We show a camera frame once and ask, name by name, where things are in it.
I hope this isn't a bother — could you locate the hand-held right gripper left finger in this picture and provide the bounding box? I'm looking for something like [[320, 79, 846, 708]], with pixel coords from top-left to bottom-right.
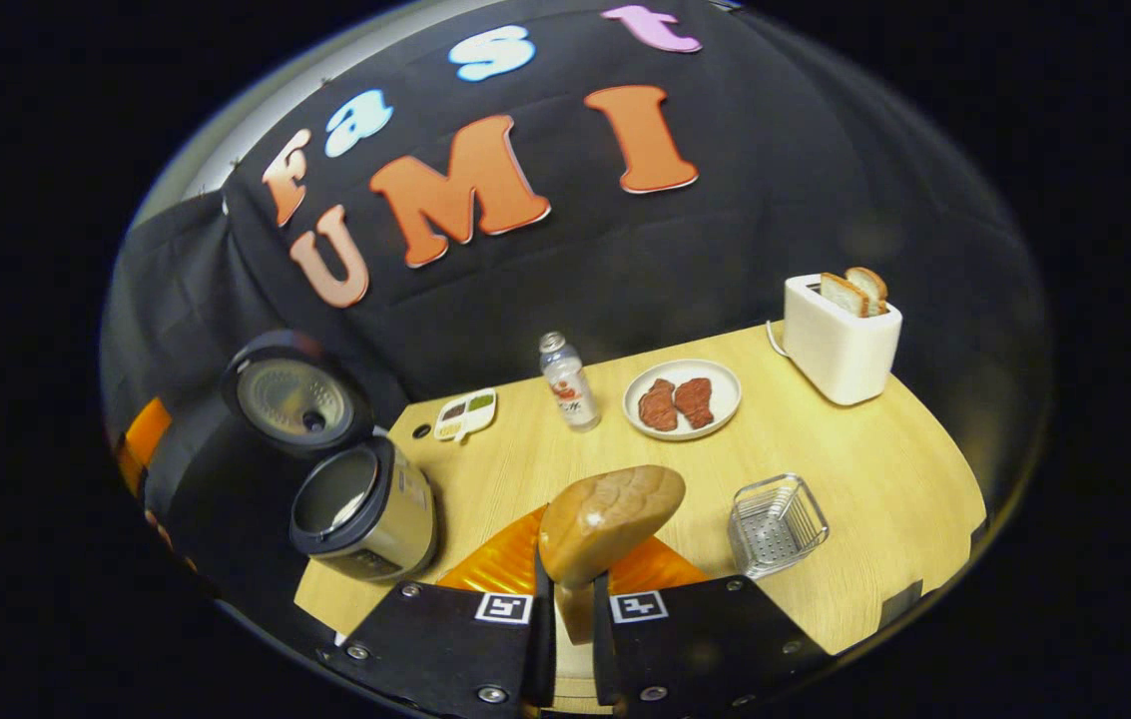
[[315, 504, 558, 719]]

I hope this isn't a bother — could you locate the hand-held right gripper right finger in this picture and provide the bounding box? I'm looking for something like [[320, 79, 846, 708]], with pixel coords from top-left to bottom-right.
[[593, 537, 831, 719]]

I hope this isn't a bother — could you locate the wooden spoon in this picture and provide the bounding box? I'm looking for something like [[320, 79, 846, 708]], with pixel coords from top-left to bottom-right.
[[538, 464, 688, 645]]

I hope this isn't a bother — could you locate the black and silver rice cooker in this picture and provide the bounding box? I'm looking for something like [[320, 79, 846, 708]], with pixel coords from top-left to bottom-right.
[[221, 330, 438, 585]]

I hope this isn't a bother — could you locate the metal wire chopstick holder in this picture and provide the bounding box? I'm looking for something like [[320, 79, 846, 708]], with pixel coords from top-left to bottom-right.
[[728, 473, 831, 580]]

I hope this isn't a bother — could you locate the white divided condiment dish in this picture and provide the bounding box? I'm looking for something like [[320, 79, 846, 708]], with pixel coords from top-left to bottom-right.
[[433, 388, 498, 442]]

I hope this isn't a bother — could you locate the red meat slice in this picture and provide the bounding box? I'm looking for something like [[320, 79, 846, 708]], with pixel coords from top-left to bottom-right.
[[638, 378, 678, 432], [675, 376, 715, 429]]

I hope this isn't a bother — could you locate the small clear water bottle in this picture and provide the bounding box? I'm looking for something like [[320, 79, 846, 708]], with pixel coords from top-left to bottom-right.
[[538, 332, 602, 432]]

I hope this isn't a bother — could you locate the white round plate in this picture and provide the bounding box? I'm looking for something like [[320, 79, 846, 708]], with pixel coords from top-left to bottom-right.
[[622, 359, 743, 441]]

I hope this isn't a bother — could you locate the white toaster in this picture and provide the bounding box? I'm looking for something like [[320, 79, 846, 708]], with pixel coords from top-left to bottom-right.
[[783, 274, 903, 405]]

